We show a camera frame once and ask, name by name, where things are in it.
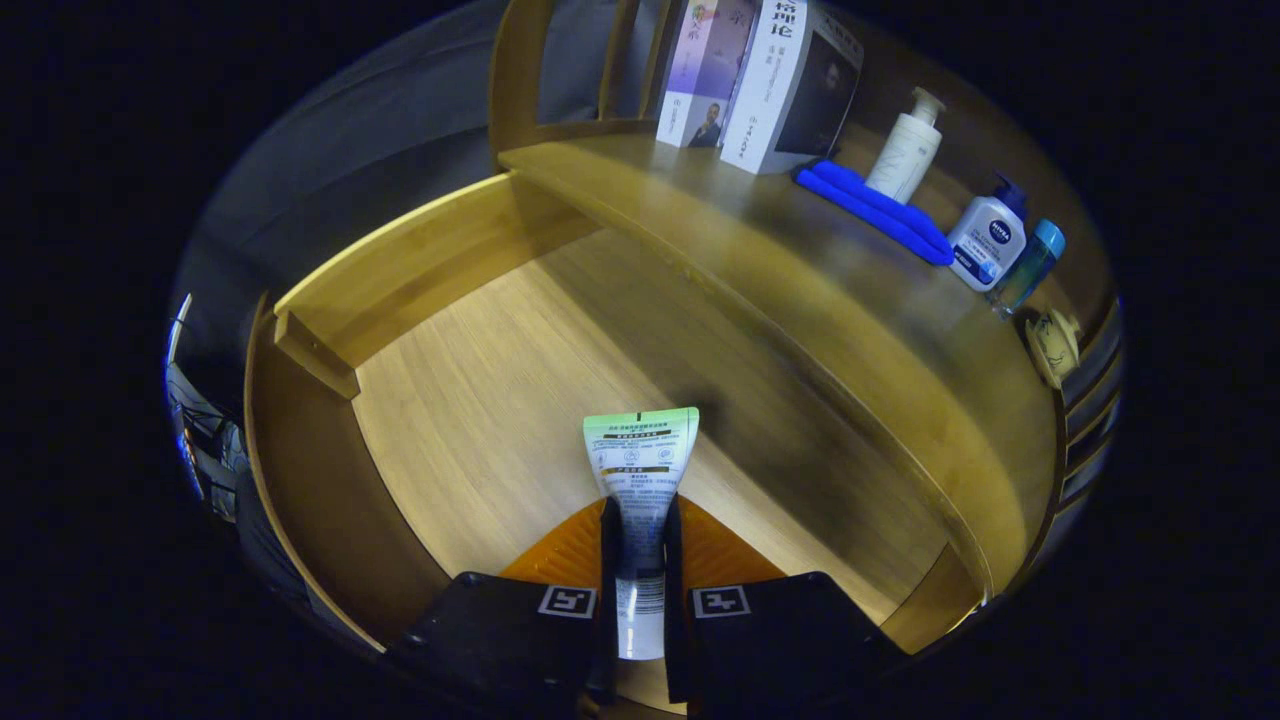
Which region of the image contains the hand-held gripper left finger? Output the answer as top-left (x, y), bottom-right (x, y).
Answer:
top-left (385, 495), bottom-right (621, 716)

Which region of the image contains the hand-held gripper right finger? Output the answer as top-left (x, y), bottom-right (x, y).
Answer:
top-left (662, 495), bottom-right (906, 716)

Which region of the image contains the green and white tube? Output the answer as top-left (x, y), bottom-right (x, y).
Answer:
top-left (583, 407), bottom-right (701, 663)

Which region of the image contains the brown wooden drawer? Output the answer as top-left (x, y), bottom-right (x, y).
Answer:
top-left (243, 170), bottom-right (991, 716)

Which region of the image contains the brown wooden countertop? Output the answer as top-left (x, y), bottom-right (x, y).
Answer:
top-left (497, 133), bottom-right (1061, 601)

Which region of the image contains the brown wooden cabinet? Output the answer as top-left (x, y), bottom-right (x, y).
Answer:
top-left (487, 0), bottom-right (1126, 601)

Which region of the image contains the blue folded cloth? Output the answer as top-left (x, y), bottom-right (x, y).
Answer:
top-left (793, 158), bottom-right (956, 268)

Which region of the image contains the yellow lidded teacup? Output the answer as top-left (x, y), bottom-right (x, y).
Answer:
top-left (1023, 307), bottom-right (1083, 391)

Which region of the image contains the white bottle with blue cap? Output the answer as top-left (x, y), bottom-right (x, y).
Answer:
top-left (947, 172), bottom-right (1031, 293)

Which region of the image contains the teal slim bottle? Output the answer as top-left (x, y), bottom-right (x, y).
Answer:
top-left (987, 219), bottom-right (1067, 321)

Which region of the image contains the white pump bottle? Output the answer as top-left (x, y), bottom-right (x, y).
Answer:
top-left (865, 87), bottom-right (947, 205)

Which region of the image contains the white book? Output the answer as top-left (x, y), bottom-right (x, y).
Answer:
top-left (720, 0), bottom-right (866, 176)

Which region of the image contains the purple book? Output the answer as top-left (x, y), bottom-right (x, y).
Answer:
top-left (655, 0), bottom-right (758, 149)

